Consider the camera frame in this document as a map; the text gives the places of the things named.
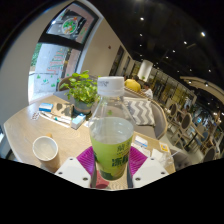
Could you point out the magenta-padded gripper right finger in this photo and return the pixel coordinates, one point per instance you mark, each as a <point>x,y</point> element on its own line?
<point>150,170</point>

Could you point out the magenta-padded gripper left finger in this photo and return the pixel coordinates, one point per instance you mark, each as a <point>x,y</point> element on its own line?
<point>74,170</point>

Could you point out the clear bottle with green label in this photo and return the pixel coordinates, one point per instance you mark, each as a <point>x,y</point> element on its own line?
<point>111,143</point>

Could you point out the white napkin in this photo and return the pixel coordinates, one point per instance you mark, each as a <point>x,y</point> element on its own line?
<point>157,154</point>

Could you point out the white paper sheet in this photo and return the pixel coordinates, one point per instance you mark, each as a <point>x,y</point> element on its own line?
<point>143,150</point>

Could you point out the small yellow card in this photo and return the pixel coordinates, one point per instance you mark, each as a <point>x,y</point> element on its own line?
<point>164,147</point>

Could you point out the blue and white card pack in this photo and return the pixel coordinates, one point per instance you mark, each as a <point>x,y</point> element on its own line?
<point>141,140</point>

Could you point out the dark grey tufted armchair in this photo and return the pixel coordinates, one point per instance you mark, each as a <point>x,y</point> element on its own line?
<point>183,163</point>

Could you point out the brown paper cup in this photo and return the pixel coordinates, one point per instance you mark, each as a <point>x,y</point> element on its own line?
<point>45,150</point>

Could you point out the small light blue box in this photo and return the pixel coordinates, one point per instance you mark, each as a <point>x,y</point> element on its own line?
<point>78,121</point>

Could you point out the grey curved sofa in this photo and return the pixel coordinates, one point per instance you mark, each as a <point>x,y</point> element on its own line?
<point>160,116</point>

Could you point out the long white package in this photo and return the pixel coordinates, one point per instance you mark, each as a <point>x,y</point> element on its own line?
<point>55,117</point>

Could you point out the grey white chevron pillow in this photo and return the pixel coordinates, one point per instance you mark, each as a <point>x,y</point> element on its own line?
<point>143,111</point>

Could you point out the group of dining chairs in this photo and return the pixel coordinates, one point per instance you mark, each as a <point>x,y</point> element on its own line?
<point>186,123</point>

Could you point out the pill blister pack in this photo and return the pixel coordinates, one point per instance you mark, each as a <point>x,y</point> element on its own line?
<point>35,116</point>

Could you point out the blue and white box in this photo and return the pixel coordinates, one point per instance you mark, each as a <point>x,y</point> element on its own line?
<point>45,107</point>

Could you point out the person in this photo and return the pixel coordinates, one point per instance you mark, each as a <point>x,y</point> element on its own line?
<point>133,86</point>
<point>147,92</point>

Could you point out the green potted plant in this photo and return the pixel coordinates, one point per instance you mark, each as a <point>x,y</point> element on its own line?
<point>81,88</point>

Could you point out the food picture window poster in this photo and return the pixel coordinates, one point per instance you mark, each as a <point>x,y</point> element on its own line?
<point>70,25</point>

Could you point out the ceiling spot lights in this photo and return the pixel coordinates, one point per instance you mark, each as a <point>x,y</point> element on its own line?
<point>203,34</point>

